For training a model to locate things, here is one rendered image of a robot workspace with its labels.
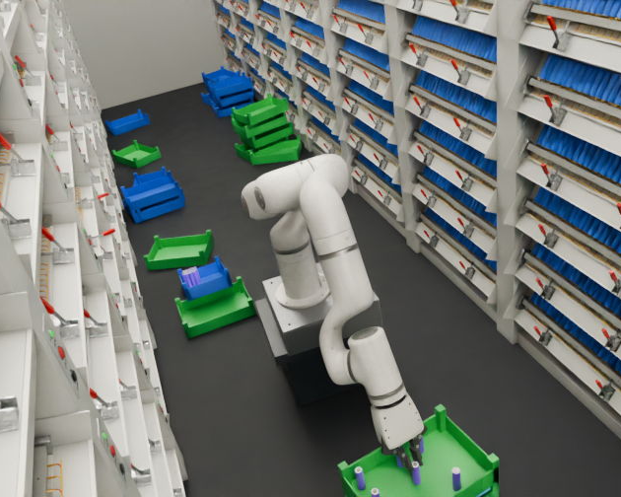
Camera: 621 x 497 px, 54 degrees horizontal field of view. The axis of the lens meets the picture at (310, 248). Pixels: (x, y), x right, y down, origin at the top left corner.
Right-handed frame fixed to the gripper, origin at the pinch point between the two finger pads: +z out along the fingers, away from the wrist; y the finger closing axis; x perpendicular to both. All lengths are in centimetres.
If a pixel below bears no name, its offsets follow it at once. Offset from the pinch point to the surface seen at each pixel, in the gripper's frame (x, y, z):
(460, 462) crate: -0.1, -11.3, 7.7
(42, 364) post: 37, 56, -60
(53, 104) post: -91, 36, -115
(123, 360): -45, 48, -39
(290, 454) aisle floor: -62, 14, 15
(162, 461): -37, 49, -13
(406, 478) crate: -3.7, 1.5, 6.0
